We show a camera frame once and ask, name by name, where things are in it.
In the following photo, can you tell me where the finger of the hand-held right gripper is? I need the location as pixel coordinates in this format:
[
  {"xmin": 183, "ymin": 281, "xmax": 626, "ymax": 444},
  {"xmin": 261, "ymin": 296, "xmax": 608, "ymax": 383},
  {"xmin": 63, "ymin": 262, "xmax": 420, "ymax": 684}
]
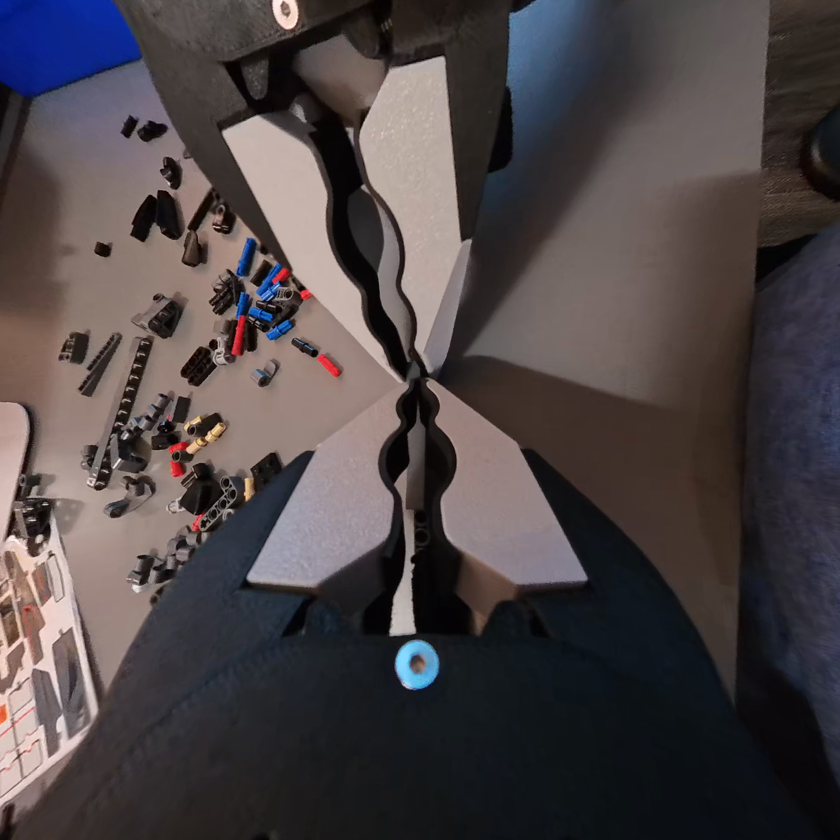
[
  {"xmin": 218, "ymin": 45, "xmax": 419, "ymax": 383},
  {"xmin": 358, "ymin": 54, "xmax": 475, "ymax": 376}
]

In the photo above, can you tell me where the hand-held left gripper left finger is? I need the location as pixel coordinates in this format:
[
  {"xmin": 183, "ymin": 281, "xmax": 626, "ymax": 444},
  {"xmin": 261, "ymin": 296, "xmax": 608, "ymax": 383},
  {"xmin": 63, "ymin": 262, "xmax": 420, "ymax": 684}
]
[{"xmin": 244, "ymin": 382, "xmax": 421, "ymax": 634}]

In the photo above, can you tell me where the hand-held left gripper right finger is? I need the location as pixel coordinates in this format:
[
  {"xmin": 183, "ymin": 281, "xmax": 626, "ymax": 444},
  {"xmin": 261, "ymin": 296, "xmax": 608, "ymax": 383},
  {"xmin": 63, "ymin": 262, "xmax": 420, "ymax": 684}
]
[{"xmin": 420, "ymin": 379, "xmax": 589, "ymax": 634}]

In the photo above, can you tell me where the grey lego beam with red pins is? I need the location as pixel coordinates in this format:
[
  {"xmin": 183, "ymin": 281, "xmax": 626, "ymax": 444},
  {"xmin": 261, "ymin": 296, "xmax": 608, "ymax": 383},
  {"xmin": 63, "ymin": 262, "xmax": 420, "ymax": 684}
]
[{"xmin": 402, "ymin": 357, "xmax": 434, "ymax": 565}]

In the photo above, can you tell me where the cluster of coloured lego pins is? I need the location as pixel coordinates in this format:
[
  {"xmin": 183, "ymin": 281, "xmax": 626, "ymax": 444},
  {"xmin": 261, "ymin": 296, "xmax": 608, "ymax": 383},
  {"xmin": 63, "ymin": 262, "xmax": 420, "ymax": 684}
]
[{"xmin": 209, "ymin": 236, "xmax": 343, "ymax": 378}]

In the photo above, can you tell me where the group of black lego panels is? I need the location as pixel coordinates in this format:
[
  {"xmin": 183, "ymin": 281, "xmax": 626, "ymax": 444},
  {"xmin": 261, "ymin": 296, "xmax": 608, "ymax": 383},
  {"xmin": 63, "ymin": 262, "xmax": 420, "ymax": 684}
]
[{"xmin": 94, "ymin": 115, "xmax": 237, "ymax": 269}]

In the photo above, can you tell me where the cluster of grey lego connectors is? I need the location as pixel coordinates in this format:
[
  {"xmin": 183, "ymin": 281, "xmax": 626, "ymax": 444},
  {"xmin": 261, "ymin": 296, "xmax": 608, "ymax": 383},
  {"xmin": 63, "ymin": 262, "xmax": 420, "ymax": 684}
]
[{"xmin": 79, "ymin": 392, "xmax": 284, "ymax": 595}]

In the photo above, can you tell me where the dark grey angled lego connector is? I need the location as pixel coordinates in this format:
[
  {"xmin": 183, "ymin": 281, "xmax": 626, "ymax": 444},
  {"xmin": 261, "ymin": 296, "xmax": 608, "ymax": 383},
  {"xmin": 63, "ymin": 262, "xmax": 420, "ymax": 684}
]
[{"xmin": 131, "ymin": 293, "xmax": 185, "ymax": 339}]

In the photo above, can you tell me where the long dark grey lego beam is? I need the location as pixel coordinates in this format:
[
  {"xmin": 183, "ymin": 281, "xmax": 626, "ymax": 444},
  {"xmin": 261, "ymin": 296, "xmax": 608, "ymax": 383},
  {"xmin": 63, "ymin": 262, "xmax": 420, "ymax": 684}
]
[{"xmin": 85, "ymin": 336, "xmax": 155, "ymax": 490}]

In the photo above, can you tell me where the dark grey tapered lego panel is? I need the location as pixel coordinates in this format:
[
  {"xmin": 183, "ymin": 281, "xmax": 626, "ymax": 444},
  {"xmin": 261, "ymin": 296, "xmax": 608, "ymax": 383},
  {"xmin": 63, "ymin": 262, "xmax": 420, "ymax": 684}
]
[{"xmin": 79, "ymin": 332, "xmax": 123, "ymax": 396}]

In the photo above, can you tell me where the dark grey lego joint assembly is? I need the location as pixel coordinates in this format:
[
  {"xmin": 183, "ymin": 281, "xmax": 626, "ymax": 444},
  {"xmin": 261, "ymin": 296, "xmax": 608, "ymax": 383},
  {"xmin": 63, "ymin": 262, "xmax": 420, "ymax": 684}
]
[{"xmin": 13, "ymin": 474, "xmax": 55, "ymax": 555}]

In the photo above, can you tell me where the blue plastic bin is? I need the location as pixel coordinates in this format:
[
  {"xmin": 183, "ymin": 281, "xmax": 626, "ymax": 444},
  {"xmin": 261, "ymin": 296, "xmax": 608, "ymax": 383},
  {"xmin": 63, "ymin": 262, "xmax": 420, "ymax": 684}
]
[{"xmin": 0, "ymin": 0, "xmax": 144, "ymax": 98}]

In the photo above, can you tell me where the white desk stand with plate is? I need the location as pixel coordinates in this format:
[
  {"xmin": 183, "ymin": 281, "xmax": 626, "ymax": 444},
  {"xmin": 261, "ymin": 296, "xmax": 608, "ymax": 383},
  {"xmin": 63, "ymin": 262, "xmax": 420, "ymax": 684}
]
[{"xmin": 0, "ymin": 402, "xmax": 35, "ymax": 526}]

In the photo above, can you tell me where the black office chair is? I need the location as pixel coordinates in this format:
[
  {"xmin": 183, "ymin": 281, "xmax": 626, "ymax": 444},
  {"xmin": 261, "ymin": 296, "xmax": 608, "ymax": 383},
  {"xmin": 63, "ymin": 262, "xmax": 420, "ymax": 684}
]
[{"xmin": 804, "ymin": 108, "xmax": 840, "ymax": 198}]

